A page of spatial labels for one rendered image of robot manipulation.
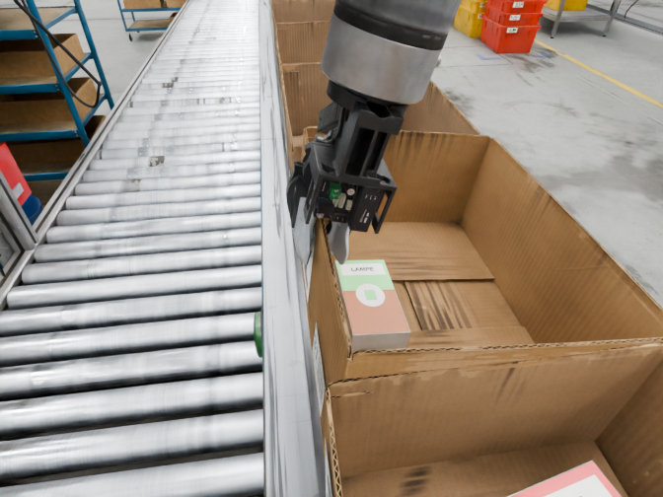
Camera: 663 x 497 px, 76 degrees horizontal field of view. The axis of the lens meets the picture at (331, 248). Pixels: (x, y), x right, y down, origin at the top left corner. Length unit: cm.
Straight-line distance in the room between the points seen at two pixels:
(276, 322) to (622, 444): 40
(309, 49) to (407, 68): 107
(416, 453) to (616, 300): 25
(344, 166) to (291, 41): 106
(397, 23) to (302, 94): 70
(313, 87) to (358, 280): 57
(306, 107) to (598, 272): 72
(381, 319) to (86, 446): 44
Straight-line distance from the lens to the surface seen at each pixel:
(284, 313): 59
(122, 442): 70
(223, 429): 67
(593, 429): 54
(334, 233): 47
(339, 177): 36
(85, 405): 76
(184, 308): 84
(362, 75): 34
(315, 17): 179
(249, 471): 64
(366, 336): 49
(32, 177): 241
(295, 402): 51
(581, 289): 54
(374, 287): 55
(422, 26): 34
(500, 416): 44
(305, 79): 101
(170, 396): 72
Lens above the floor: 133
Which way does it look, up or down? 40 degrees down
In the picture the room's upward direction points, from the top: straight up
